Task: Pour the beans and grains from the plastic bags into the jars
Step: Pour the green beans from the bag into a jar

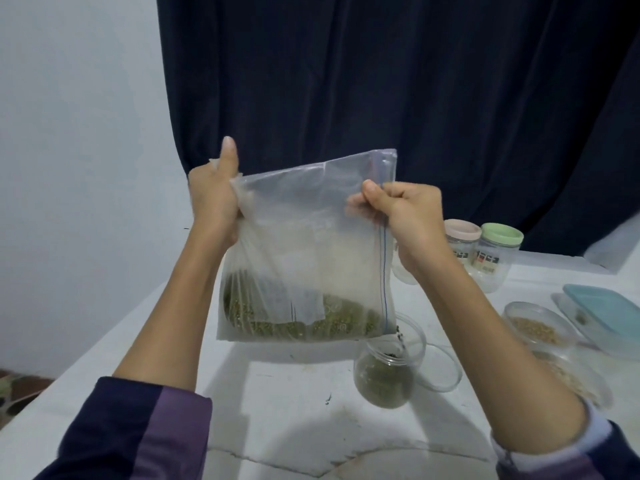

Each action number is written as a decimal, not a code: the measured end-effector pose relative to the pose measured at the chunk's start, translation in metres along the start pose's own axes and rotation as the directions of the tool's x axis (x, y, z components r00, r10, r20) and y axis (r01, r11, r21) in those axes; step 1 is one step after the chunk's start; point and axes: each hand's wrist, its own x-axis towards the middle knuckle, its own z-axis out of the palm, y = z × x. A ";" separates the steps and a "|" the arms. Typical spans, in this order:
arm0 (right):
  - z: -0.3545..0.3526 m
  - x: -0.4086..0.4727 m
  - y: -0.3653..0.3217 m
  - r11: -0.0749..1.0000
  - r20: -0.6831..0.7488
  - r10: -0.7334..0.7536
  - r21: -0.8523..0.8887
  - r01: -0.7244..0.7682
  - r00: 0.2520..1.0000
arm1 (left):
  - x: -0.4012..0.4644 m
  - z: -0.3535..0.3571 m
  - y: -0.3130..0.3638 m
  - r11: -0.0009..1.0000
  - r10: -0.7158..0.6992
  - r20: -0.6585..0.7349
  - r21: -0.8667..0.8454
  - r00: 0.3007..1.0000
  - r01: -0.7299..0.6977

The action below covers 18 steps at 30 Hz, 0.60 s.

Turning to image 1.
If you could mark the clear bag with green beans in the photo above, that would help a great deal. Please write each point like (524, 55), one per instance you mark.
(300, 235)

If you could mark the transparent jar pink lid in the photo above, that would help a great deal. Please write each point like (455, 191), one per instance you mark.
(464, 235)

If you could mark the transparent jar blue lid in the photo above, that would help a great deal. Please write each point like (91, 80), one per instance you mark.
(403, 270)

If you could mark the transparent jar green lid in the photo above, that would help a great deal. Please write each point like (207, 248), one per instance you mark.
(497, 255)

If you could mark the dark navy curtain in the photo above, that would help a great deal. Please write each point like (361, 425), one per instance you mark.
(420, 85)

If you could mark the person's left forearm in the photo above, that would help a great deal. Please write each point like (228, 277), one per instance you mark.
(165, 325)

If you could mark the clear round lid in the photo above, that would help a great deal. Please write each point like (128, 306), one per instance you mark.
(440, 370)

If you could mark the pile of yellow soybeans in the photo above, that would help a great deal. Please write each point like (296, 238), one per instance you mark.
(538, 330)

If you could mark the teal lidded plastic container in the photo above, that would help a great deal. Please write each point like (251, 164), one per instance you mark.
(605, 317)

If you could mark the person's right forearm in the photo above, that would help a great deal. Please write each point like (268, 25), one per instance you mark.
(510, 370)

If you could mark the person's left hand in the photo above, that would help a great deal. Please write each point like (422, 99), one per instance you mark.
(215, 205)

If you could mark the person's right hand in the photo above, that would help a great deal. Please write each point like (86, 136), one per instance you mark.
(415, 223)

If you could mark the pile of green beans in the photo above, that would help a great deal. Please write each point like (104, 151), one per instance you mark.
(300, 325)

